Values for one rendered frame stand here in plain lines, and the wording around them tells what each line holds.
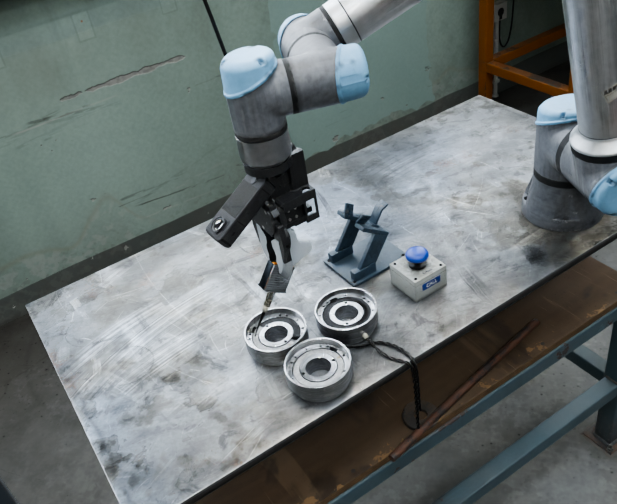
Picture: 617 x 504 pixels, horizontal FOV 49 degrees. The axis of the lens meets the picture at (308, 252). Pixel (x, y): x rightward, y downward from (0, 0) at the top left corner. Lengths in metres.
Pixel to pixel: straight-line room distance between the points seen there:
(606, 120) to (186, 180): 1.96
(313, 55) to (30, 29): 1.61
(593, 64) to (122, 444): 0.88
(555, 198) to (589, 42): 0.37
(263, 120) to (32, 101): 1.65
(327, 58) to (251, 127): 0.13
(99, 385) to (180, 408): 0.16
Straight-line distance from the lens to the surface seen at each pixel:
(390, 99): 3.23
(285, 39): 1.06
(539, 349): 1.47
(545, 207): 1.34
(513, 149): 1.61
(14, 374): 2.60
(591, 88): 1.10
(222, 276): 1.33
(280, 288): 1.10
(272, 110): 0.92
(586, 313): 1.56
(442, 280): 1.21
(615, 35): 1.06
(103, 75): 2.54
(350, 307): 1.16
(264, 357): 1.10
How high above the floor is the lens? 1.60
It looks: 37 degrees down
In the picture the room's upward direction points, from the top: 10 degrees counter-clockwise
